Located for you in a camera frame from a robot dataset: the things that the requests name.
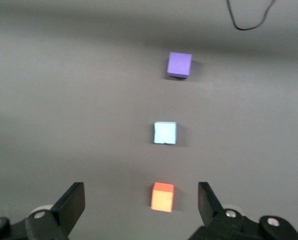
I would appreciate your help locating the dark grey table cloth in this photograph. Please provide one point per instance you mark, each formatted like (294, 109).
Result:
(64, 100)

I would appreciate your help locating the blue foam block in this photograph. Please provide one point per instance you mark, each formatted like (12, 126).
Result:
(165, 133)

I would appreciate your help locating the orange foam block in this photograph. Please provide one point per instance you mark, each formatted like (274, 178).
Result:
(162, 200)

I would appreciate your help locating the purple foam block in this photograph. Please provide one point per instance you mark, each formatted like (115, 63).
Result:
(179, 65)

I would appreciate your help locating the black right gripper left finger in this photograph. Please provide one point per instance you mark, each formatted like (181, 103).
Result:
(69, 207)

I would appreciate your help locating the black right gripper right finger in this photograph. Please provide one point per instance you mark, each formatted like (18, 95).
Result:
(211, 215)

